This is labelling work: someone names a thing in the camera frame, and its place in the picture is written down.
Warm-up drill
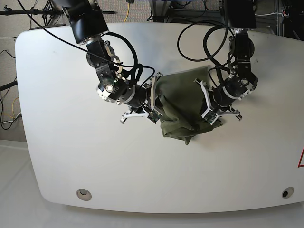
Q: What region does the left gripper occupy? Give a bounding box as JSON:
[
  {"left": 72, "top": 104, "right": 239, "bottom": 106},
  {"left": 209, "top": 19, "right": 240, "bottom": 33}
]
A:
[{"left": 212, "top": 73, "right": 258, "bottom": 107}]

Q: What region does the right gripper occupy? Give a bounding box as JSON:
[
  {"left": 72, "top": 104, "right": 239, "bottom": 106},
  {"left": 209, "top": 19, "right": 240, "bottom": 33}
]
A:
[{"left": 96, "top": 79, "right": 151, "bottom": 112}]

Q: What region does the olive green T-shirt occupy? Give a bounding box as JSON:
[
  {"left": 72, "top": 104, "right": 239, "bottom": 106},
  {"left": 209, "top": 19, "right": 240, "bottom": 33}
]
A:
[{"left": 155, "top": 66, "right": 223, "bottom": 145}]

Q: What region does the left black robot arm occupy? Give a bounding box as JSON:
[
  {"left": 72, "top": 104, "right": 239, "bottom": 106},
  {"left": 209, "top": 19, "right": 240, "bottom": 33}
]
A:
[{"left": 213, "top": 0, "right": 258, "bottom": 109}]

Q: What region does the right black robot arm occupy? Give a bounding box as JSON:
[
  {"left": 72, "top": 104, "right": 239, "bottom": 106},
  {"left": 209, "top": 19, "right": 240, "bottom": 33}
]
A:
[{"left": 55, "top": 0, "right": 151, "bottom": 113}]

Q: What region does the left table grommet hole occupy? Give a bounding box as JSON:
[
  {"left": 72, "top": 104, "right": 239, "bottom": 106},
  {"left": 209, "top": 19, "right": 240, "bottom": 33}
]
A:
[{"left": 76, "top": 189, "right": 92, "bottom": 201}]

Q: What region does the table grommet hole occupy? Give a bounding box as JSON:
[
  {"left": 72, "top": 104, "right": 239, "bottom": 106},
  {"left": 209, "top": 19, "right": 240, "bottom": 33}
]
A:
[
  {"left": 76, "top": 189, "right": 92, "bottom": 201},
  {"left": 282, "top": 187, "right": 294, "bottom": 199}
]

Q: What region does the right table grommet hole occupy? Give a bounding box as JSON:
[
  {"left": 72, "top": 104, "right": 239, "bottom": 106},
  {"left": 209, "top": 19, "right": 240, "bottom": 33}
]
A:
[{"left": 282, "top": 187, "right": 294, "bottom": 199}]

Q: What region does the black tripod stand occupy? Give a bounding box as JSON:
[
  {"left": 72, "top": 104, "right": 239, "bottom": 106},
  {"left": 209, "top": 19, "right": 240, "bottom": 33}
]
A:
[{"left": 0, "top": 4, "right": 117, "bottom": 26}]

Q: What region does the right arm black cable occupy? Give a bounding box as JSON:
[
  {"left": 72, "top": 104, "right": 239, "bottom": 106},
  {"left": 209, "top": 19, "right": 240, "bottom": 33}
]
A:
[{"left": 16, "top": 0, "right": 156, "bottom": 91}]

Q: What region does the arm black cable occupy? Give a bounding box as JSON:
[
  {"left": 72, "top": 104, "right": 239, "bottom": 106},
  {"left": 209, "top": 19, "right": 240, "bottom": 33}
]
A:
[
  {"left": 16, "top": 0, "right": 156, "bottom": 91},
  {"left": 177, "top": 20, "right": 238, "bottom": 88}
]

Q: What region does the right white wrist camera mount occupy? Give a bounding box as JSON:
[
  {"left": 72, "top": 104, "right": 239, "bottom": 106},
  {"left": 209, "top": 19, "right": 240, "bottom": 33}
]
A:
[{"left": 120, "top": 72, "right": 163, "bottom": 124}]

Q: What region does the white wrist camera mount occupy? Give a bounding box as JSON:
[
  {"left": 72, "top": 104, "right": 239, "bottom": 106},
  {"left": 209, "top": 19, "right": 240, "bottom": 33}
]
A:
[
  {"left": 193, "top": 77, "right": 243, "bottom": 126},
  {"left": 120, "top": 72, "right": 163, "bottom": 124}
]

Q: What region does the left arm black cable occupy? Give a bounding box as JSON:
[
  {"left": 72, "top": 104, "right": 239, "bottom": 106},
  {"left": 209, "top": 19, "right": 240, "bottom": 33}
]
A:
[{"left": 177, "top": 20, "right": 238, "bottom": 88}]

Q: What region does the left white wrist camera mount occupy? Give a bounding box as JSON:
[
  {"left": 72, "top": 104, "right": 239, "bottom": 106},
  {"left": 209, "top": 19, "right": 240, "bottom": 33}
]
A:
[{"left": 193, "top": 77, "right": 243, "bottom": 126}]

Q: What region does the grey metal frame base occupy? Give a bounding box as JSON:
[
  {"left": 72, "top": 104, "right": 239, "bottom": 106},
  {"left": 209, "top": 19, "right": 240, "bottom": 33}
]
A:
[{"left": 147, "top": 0, "right": 222, "bottom": 24}]

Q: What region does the yellow cable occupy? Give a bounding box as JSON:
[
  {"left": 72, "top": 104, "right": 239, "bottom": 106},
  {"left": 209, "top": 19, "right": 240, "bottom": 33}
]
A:
[{"left": 123, "top": 0, "right": 135, "bottom": 24}]

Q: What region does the black floor cables left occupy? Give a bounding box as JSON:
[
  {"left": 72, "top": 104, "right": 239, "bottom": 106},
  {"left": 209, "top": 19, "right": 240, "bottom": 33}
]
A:
[{"left": 0, "top": 48, "right": 22, "bottom": 130}]

